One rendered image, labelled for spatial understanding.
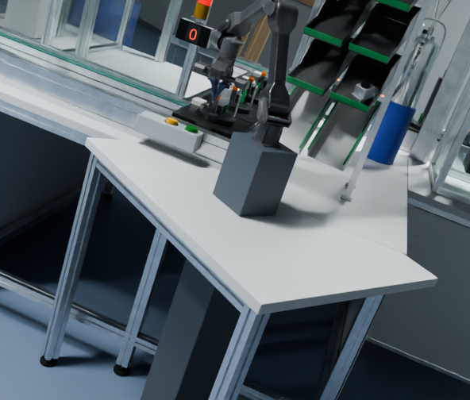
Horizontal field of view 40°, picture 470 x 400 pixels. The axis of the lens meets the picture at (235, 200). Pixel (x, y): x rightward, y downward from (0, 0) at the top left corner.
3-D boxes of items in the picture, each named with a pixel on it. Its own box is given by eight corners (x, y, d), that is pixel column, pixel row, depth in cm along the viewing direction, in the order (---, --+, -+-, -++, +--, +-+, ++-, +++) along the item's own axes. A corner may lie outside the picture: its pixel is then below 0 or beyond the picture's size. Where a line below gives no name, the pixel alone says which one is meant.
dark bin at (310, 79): (321, 96, 203) (326, 77, 197) (286, 82, 206) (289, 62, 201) (355, 59, 221) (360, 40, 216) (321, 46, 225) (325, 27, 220)
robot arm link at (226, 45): (248, 39, 199) (236, 32, 206) (233, 35, 196) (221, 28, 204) (241, 60, 202) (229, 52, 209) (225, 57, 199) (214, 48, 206)
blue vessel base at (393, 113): (392, 167, 285) (417, 111, 275) (359, 155, 287) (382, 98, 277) (393, 159, 299) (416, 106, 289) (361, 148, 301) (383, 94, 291)
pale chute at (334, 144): (343, 171, 206) (344, 164, 202) (306, 155, 210) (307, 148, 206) (379, 109, 216) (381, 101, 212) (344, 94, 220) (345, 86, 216)
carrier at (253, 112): (253, 128, 235) (264, 97, 230) (194, 105, 238) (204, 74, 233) (267, 117, 257) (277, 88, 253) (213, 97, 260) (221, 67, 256)
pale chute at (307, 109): (299, 155, 208) (300, 147, 204) (264, 139, 212) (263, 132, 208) (337, 93, 218) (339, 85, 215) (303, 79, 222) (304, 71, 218)
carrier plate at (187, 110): (236, 143, 211) (238, 136, 210) (171, 117, 214) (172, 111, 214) (252, 129, 233) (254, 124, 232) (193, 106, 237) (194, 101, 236)
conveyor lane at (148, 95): (228, 167, 214) (237, 140, 211) (10, 80, 226) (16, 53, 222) (248, 149, 241) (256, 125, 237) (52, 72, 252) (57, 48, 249)
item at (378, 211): (402, 263, 194) (406, 254, 193) (-23, 90, 214) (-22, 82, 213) (405, 158, 324) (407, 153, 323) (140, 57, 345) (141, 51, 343)
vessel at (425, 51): (415, 110, 276) (452, 25, 262) (383, 99, 278) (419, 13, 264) (414, 105, 289) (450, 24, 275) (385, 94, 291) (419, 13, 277)
